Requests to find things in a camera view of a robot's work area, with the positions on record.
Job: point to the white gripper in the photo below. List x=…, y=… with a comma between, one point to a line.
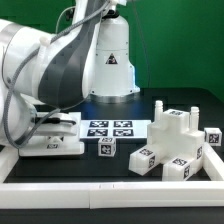
x=60, y=124

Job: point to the white tagged cube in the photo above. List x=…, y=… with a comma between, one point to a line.
x=107, y=146
x=213, y=136

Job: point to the white seat block with pegs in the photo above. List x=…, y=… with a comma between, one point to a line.
x=175, y=134

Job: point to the white chair back frame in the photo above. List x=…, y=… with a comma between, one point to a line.
x=52, y=146

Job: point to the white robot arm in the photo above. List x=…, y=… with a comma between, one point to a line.
x=55, y=69

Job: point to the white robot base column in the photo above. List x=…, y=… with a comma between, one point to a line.
x=114, y=74

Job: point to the white chair seat plate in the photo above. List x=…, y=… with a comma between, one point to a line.
x=123, y=129

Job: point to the white left barrier rail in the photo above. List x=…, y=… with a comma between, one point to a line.
x=8, y=159

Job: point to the white barrier rail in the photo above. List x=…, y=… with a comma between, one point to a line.
x=212, y=163
x=111, y=195
x=8, y=159

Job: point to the white front barrier rail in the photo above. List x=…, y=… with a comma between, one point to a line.
x=111, y=195

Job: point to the white right barrier rail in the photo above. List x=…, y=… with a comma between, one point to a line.
x=212, y=163

